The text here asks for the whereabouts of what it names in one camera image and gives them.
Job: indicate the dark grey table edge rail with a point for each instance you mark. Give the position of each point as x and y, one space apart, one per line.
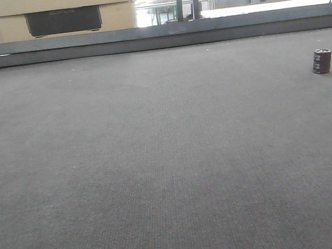
176 34

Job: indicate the dark brown cylindrical capacitor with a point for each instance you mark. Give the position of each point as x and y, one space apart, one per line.
321 61

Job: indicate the left black vertical pole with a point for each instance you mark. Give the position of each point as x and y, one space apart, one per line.
179 7

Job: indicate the dark grey table mat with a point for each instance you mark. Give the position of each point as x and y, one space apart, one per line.
219 146

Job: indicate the white background table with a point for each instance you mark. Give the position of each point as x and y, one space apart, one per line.
263 7

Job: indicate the lower cardboard box black label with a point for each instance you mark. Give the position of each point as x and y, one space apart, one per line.
114 17

